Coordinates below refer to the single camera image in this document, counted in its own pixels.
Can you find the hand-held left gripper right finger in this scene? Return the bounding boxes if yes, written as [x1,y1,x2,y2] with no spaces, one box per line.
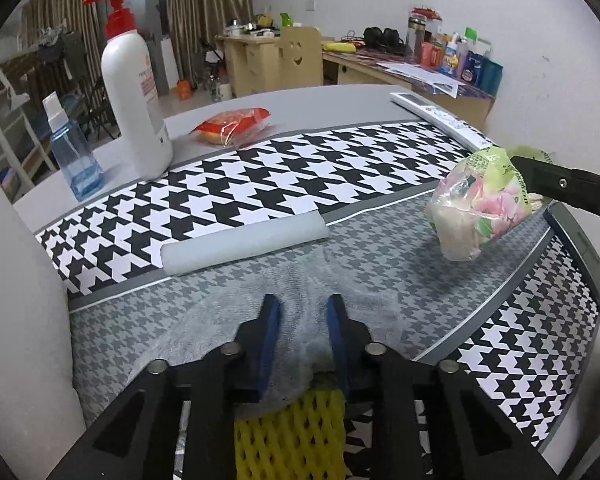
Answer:
[326,293,556,480]

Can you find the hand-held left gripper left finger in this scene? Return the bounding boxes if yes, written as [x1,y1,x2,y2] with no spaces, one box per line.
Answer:
[47,294,283,480]

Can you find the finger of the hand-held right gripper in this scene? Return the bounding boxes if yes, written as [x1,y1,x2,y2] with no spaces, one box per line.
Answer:
[510,156,600,226]

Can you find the grey sock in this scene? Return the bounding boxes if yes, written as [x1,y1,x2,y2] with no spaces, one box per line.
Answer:
[180,250,421,408]

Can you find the flower printed plastic packet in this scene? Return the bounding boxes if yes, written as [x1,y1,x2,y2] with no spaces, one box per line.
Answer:
[426,145,546,262]

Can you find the yellow foam net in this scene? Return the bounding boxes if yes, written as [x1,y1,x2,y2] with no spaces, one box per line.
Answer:
[234,390,348,480]

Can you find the white foam box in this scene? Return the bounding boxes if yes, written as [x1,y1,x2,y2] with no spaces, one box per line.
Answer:
[0,152,88,441]

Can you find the white remote control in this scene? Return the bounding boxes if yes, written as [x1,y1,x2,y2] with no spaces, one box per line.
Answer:
[390,91,498,153]

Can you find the dark blue bottle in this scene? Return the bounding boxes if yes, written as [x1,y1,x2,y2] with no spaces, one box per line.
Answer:
[462,50,486,86]

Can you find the houndstooth table mat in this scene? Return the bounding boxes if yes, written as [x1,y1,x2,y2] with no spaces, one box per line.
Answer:
[35,120,600,480]

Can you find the white cartoon print bottle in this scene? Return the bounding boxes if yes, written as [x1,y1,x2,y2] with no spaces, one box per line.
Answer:
[440,32,462,78]

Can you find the printed paper sheets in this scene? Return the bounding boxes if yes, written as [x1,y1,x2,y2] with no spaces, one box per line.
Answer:
[377,61,466,97]

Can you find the red snack packet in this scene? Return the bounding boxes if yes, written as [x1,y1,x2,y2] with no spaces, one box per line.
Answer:
[187,106,272,148]

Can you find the dark thermos bottle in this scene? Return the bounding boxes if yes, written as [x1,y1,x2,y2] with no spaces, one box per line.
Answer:
[407,10,428,56]

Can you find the black headphones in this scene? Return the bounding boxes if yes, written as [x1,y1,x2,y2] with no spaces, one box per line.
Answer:
[362,26,406,53]

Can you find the wooden desk with patterned top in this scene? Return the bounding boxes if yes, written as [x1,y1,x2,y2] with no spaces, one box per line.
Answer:
[322,42,496,126]

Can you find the blue spray bottle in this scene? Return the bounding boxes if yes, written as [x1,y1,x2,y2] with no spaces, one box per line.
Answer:
[42,94,106,201]

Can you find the wooden chair with smiley cutout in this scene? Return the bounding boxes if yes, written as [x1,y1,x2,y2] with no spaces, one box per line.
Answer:
[278,25,324,92]

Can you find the light wooden desk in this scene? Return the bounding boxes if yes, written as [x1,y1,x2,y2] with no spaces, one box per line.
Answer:
[215,30,336,98]

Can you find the white pump bottle red cap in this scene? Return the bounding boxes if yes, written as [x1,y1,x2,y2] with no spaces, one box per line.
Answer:
[82,0,175,181]

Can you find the black folding chair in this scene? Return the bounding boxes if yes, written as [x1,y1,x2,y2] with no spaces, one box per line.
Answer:
[75,80,121,141]

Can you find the brown curtain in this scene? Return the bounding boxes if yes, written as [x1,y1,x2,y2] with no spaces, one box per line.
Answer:
[167,0,253,91]
[20,0,98,61]

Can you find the metal bunk bed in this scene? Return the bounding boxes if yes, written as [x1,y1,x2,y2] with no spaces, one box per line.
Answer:
[0,55,56,196]

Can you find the white bunk bed ladder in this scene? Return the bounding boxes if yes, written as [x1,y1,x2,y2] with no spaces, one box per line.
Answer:
[0,60,46,181]

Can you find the hanging dark clothes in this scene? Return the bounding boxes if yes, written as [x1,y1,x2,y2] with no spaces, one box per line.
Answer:
[37,30,96,91]

